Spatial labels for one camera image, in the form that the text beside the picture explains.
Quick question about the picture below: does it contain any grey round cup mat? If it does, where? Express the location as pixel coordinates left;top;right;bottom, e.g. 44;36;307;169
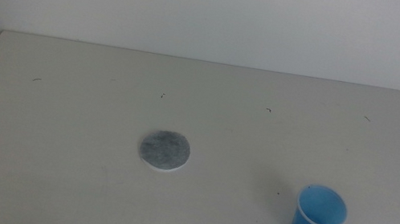
135;126;194;177

